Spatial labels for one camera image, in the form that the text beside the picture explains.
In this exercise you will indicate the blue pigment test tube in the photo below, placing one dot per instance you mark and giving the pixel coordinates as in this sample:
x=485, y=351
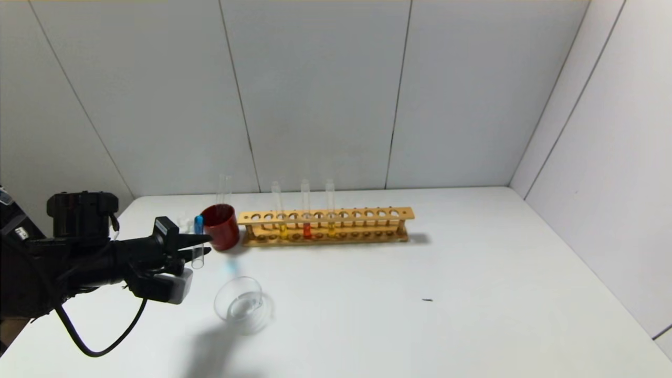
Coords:
x=198, y=224

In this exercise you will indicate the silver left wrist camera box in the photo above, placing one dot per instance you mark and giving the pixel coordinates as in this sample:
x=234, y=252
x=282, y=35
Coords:
x=181, y=286

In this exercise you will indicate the wooden test tube rack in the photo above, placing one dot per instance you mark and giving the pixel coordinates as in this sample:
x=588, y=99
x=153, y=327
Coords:
x=367, y=214

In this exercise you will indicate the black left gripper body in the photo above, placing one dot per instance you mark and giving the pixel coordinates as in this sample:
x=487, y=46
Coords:
x=166, y=237

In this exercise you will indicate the red pigment test tube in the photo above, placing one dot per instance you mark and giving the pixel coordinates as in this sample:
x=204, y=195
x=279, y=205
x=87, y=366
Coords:
x=307, y=231

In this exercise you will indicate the clear glass dish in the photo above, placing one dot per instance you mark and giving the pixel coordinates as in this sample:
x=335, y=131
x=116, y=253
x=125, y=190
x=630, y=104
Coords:
x=241, y=307

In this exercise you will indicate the yellow pigment test tube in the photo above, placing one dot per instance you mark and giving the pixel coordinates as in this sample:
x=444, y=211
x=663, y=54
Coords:
x=283, y=231
x=331, y=228

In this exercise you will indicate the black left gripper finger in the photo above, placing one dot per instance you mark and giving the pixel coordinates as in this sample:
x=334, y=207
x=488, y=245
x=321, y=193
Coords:
x=190, y=255
x=191, y=241

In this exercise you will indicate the crumpled white tissue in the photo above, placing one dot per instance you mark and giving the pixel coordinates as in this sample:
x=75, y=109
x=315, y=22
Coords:
x=185, y=223

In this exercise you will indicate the dark red plastic cup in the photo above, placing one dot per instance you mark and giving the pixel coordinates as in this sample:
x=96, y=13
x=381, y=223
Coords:
x=223, y=231

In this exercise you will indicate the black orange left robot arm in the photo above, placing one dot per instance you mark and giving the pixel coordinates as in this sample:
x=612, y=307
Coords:
x=31, y=273

